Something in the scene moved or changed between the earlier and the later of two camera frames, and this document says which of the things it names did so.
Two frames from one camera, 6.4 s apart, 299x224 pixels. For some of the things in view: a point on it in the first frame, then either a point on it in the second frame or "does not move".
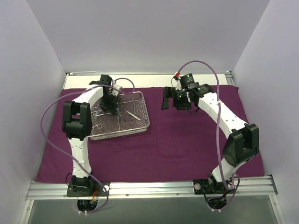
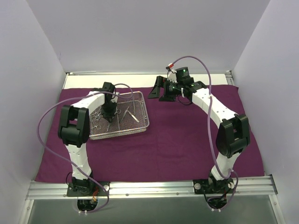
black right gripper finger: [168, 94] → [154, 93]
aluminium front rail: [260, 186] does not move
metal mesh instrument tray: [131, 117] does not move
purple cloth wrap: [179, 146] does not move
